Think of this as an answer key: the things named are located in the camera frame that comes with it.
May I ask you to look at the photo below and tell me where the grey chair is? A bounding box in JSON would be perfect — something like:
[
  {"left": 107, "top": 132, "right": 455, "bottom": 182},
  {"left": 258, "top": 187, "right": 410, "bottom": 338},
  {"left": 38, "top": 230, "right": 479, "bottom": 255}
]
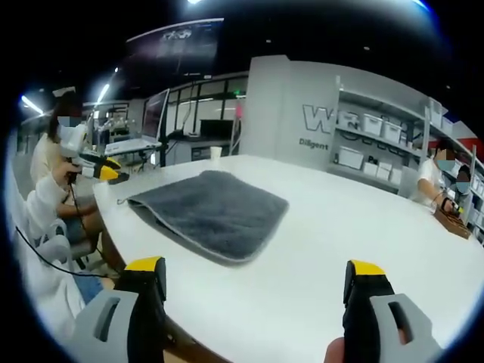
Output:
[{"left": 68, "top": 238, "right": 101, "bottom": 271}]

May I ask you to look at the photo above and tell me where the large monitor screen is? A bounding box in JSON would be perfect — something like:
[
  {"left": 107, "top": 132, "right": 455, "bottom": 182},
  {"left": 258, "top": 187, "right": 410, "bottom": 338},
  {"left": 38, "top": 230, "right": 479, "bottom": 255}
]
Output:
[{"left": 141, "top": 87, "right": 171, "bottom": 141}]

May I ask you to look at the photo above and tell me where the person's left hand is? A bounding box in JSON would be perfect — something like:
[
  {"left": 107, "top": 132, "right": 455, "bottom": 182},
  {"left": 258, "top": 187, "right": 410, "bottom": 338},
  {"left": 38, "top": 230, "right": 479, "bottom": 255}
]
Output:
[{"left": 51, "top": 162, "right": 82, "bottom": 187}]

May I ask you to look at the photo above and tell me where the dark grey towel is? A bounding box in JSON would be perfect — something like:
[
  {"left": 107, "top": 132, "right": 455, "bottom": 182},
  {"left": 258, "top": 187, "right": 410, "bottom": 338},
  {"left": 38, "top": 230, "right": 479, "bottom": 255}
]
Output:
[{"left": 116, "top": 169, "right": 290, "bottom": 265}]

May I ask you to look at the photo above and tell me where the small white desk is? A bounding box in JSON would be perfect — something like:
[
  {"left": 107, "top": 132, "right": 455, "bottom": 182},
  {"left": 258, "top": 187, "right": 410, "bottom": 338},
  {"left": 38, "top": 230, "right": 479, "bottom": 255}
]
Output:
[{"left": 104, "top": 138, "right": 163, "bottom": 157}]

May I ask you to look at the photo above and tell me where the shelf with white bins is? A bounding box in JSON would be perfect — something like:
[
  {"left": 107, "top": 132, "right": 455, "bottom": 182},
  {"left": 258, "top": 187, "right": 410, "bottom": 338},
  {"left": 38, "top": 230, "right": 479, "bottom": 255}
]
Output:
[{"left": 337, "top": 98, "right": 484, "bottom": 228}]

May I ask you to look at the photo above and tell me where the small black monitor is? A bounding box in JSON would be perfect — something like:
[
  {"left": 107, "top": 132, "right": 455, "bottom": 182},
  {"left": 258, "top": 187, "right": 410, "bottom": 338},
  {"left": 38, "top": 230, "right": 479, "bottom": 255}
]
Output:
[{"left": 199, "top": 119, "right": 234, "bottom": 138}]

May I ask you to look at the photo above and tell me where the person's right hand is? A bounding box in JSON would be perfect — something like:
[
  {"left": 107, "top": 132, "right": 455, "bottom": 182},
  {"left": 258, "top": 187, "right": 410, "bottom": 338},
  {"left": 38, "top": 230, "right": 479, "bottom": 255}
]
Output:
[{"left": 325, "top": 337, "right": 346, "bottom": 363}]

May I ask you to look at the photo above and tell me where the person's leg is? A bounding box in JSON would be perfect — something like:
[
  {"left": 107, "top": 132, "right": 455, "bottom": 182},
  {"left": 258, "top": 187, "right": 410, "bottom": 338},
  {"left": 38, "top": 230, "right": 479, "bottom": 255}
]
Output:
[{"left": 73, "top": 275, "right": 116, "bottom": 306}]

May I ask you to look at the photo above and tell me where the black monitor stand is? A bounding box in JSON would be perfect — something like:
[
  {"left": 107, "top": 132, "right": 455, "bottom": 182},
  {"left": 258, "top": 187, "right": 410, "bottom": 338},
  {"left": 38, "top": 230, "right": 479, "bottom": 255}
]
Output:
[{"left": 158, "top": 88, "right": 172, "bottom": 169}]

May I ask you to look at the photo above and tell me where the hanging dark display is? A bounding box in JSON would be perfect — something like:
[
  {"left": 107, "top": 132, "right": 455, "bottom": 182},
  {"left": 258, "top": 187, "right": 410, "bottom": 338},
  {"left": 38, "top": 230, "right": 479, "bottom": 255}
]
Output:
[{"left": 124, "top": 17, "right": 224, "bottom": 76}]

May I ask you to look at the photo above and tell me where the brown wooden tray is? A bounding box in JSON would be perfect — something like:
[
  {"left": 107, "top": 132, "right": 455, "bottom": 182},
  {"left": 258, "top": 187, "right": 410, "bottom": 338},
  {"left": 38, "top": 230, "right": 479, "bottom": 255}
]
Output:
[{"left": 433, "top": 206, "right": 472, "bottom": 240}]

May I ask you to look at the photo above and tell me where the black workbench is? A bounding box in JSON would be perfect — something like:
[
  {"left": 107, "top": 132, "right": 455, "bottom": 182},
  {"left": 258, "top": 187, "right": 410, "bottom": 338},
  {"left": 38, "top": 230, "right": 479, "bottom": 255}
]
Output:
[{"left": 166, "top": 132, "right": 241, "bottom": 167}]

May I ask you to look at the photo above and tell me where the grey metal shelving rack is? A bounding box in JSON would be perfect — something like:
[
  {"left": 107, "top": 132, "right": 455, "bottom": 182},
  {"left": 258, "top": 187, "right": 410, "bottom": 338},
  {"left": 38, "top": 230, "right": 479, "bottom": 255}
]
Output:
[
  {"left": 328, "top": 75, "right": 432, "bottom": 186},
  {"left": 425, "top": 96, "right": 484, "bottom": 243}
]

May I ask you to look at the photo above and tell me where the thin black cable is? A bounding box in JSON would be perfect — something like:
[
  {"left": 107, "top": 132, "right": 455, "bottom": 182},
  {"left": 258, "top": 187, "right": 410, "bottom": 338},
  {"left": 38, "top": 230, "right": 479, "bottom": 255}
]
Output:
[{"left": 14, "top": 225, "right": 120, "bottom": 281}]

